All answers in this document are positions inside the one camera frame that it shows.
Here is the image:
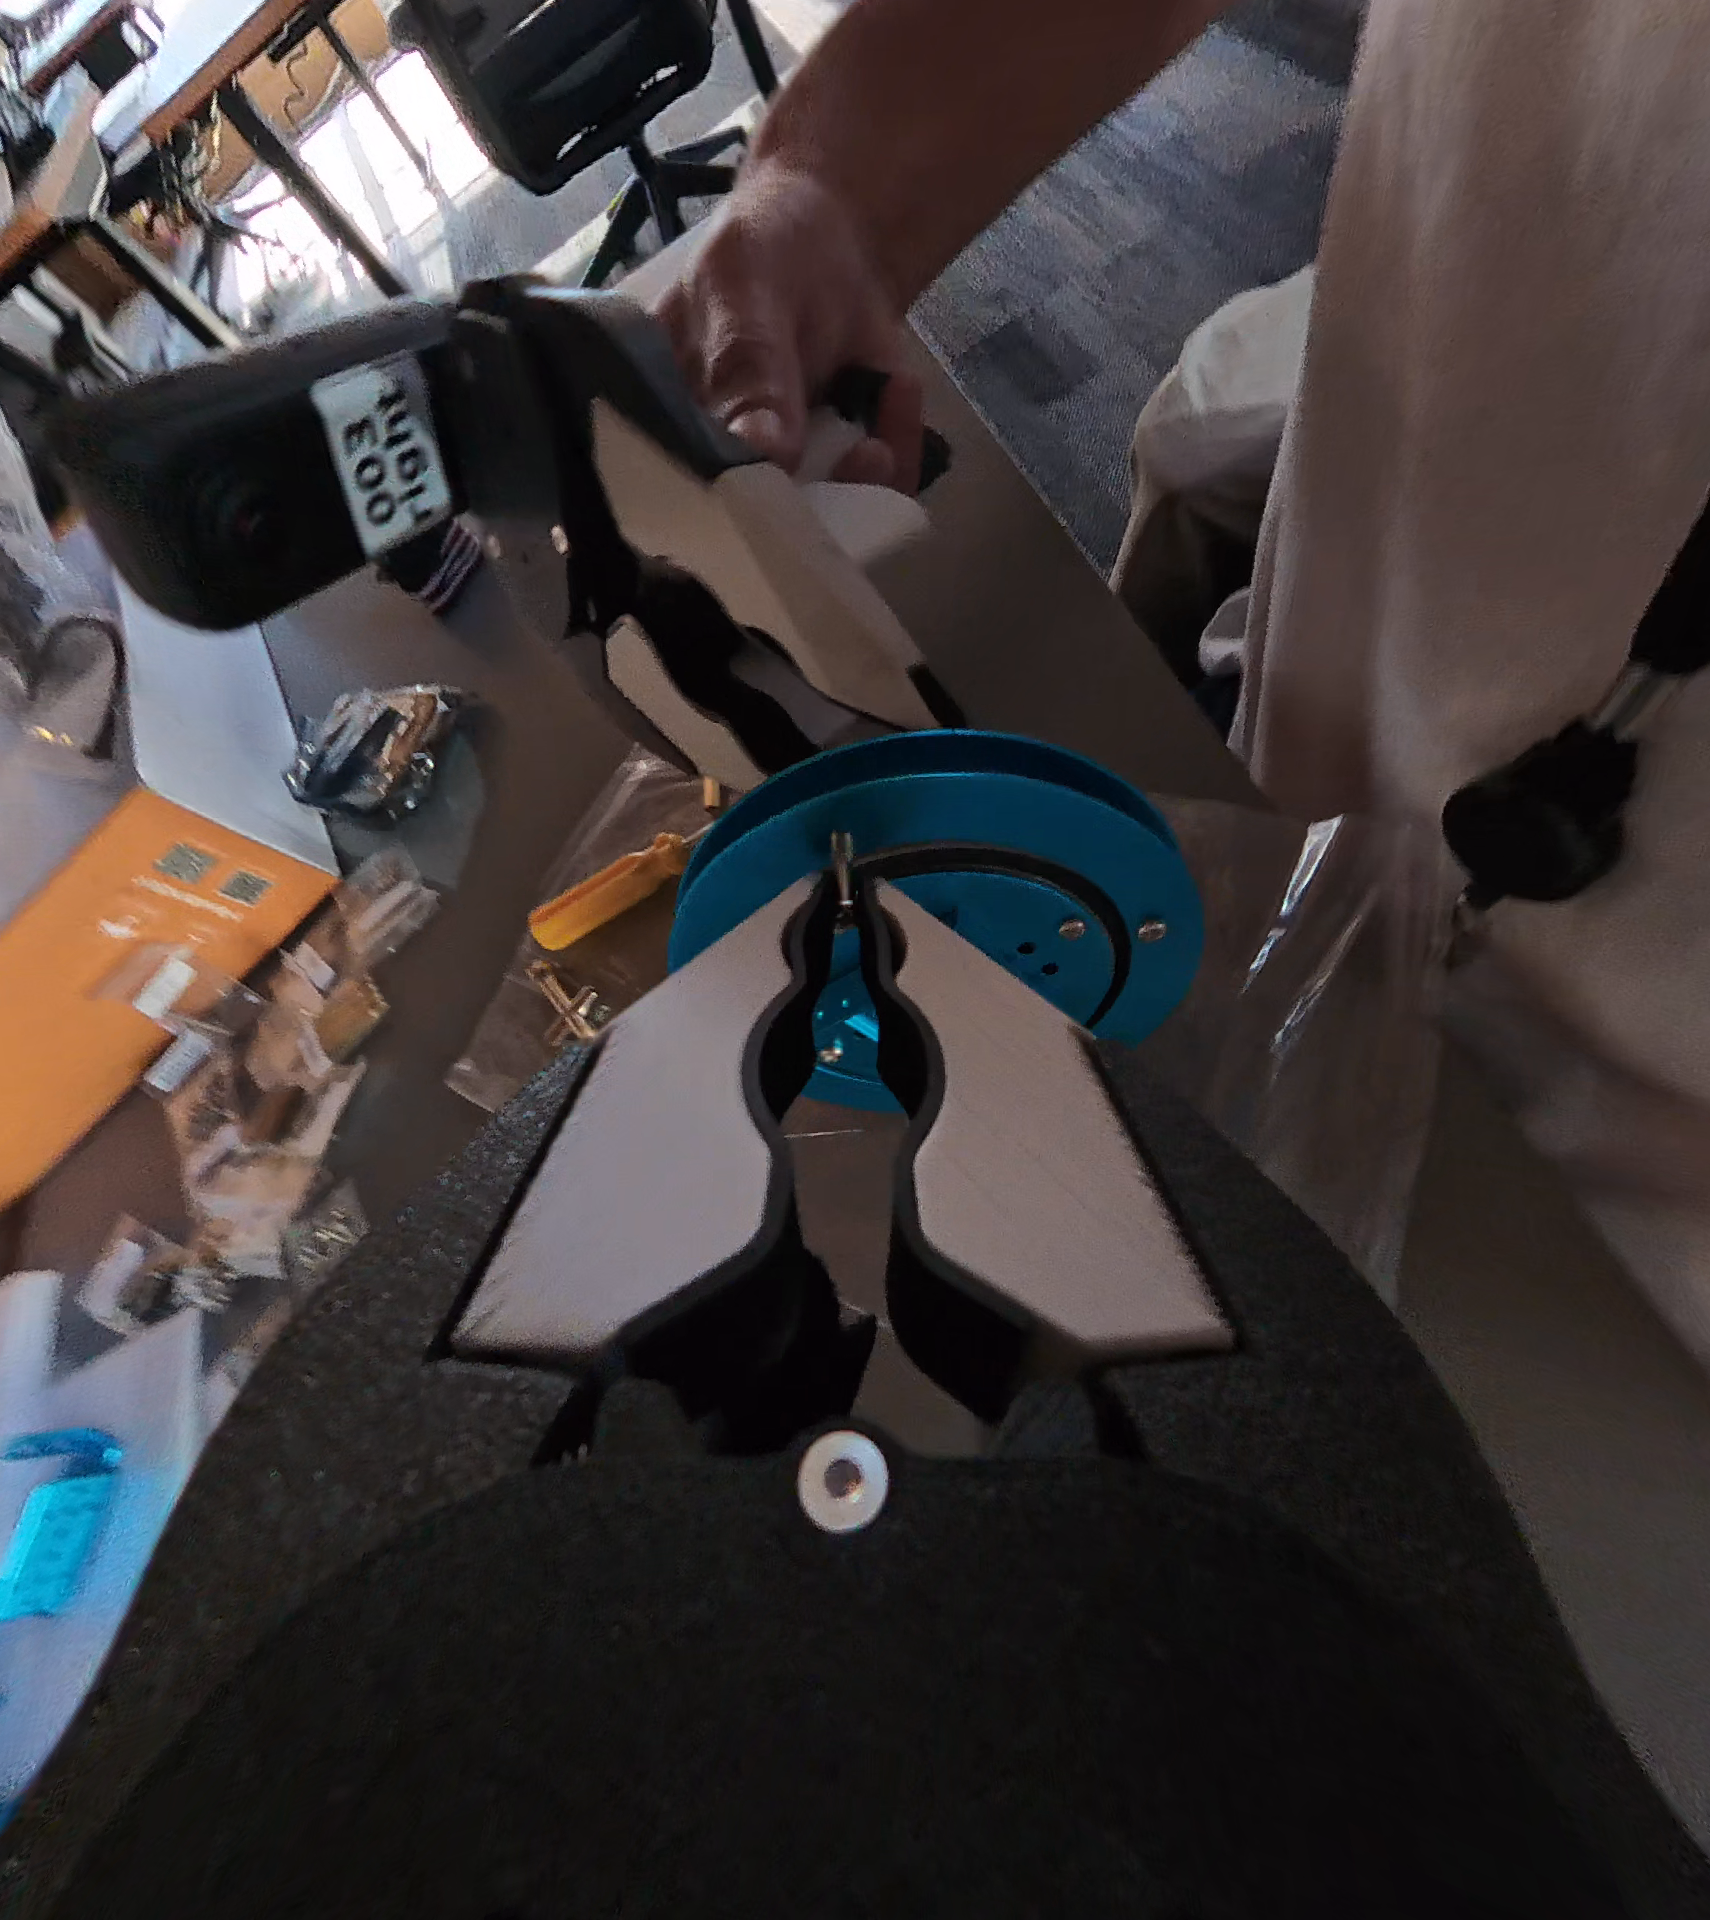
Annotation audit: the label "person's right hand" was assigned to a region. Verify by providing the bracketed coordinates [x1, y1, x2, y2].
[649, 162, 932, 489]

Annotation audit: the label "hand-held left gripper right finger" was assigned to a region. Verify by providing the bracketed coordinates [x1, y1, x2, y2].
[863, 882, 1240, 1422]

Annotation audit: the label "long wooden table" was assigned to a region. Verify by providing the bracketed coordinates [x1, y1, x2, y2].
[0, 0, 415, 354]

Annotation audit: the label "black servo motor stack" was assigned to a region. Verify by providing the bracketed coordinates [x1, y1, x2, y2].
[379, 515, 486, 617]

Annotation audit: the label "orange cardboard box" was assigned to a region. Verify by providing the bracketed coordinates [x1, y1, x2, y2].
[0, 524, 348, 1259]

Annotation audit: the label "white tray with blue parts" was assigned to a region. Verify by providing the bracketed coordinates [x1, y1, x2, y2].
[0, 1271, 251, 1920]

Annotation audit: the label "large clear plastic bag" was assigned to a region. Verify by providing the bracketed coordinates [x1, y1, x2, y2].
[446, 741, 1465, 1291]

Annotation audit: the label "person's right forearm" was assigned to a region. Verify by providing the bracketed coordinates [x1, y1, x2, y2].
[747, 0, 1249, 309]

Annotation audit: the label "blue shiny plastic bag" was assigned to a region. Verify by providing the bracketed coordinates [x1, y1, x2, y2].
[285, 682, 480, 822]

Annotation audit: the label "black office chair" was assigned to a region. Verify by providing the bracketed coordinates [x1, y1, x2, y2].
[391, 0, 787, 289]

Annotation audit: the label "metal cross wrench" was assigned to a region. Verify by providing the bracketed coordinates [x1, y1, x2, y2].
[523, 956, 618, 1047]

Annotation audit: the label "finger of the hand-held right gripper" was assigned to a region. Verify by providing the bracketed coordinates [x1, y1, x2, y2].
[601, 611, 865, 792]
[588, 402, 972, 738]

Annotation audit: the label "pile of small screw bags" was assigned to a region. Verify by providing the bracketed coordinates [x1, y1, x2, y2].
[75, 846, 445, 1351]

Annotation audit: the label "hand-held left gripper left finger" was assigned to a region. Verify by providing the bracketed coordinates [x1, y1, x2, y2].
[442, 875, 880, 1457]

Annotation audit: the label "blue metal bracket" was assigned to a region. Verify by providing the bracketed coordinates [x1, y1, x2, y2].
[0, 1424, 126, 1626]

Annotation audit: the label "person's beige trousers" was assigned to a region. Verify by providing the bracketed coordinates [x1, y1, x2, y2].
[1107, 266, 1320, 708]

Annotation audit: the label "yellow-handled screwdriver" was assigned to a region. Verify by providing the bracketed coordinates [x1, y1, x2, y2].
[529, 827, 721, 951]

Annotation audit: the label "blue round metal turntable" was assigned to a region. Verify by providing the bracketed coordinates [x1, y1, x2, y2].
[666, 730, 1207, 1116]

